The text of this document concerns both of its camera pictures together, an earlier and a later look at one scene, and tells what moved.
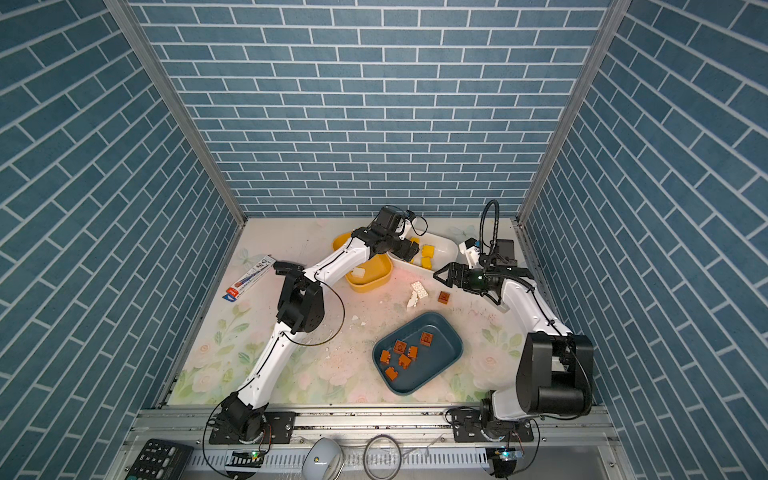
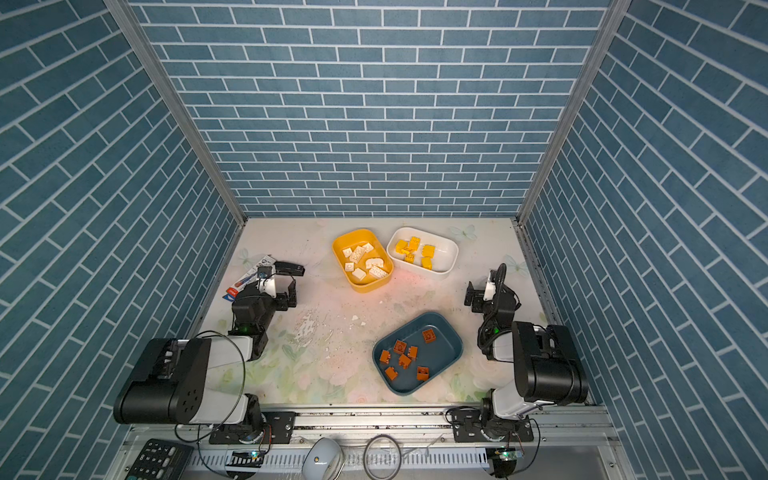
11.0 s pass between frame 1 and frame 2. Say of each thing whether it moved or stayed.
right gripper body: moved
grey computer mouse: stayed
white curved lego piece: moved
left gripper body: moved
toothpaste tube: stayed
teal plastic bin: stayed
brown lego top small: stayed
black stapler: stayed
